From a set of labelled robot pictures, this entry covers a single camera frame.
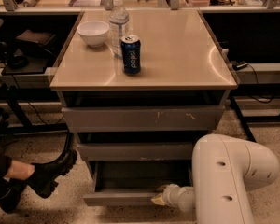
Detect black headphones on shelf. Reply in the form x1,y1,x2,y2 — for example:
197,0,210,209
7,55,29,69

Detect clear plastic water bottle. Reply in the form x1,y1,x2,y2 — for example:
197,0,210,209
109,0,129,58

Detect black boot lower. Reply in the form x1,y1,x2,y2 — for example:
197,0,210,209
0,179,26,213

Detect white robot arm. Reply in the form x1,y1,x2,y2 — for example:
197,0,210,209
151,134,280,224

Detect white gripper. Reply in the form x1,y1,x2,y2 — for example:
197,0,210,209
151,184,195,214

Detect black boot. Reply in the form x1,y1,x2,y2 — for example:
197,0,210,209
0,179,26,213
24,148,78,200

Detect black desk leg right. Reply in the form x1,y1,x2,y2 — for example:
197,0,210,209
229,96,256,142

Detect dark box on shelf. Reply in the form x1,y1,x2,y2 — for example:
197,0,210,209
15,30,56,58

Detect grey bottom drawer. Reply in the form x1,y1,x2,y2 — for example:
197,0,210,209
84,160,192,206

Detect grey top drawer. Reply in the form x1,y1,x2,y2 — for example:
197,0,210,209
62,105,225,133

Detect grey middle drawer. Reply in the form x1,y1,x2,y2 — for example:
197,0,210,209
77,142,193,161

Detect black adapter on shelf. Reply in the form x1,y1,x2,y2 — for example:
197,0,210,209
232,61,248,71

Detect grey drawer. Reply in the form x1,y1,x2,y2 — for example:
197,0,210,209
77,142,193,161
84,160,192,206
62,105,225,133

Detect black boot upper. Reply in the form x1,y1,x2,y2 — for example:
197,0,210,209
24,148,78,200

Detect grey three-drawer cabinet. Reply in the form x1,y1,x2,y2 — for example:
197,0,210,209
49,8,239,207

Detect white ceramic bowl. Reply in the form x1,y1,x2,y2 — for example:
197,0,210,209
77,21,109,47

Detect blue pepsi can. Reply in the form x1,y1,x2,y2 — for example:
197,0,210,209
120,35,141,75

